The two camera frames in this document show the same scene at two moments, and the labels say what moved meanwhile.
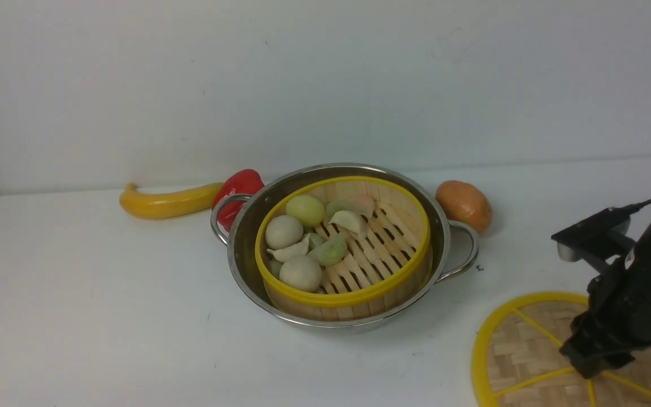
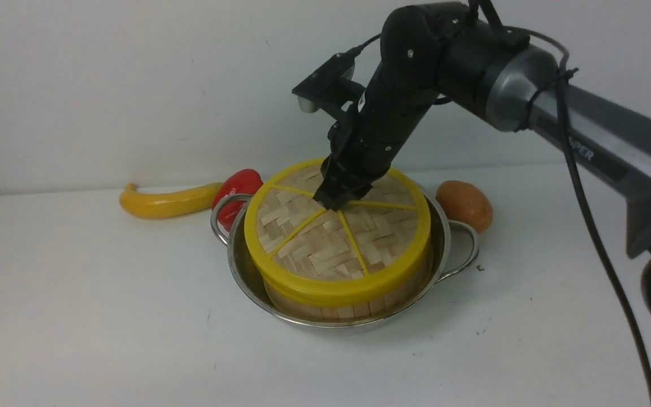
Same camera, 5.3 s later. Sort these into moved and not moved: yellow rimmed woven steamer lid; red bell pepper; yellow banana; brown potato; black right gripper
Moved: yellow rimmed woven steamer lid; black right gripper
Not moved: yellow banana; red bell pepper; brown potato
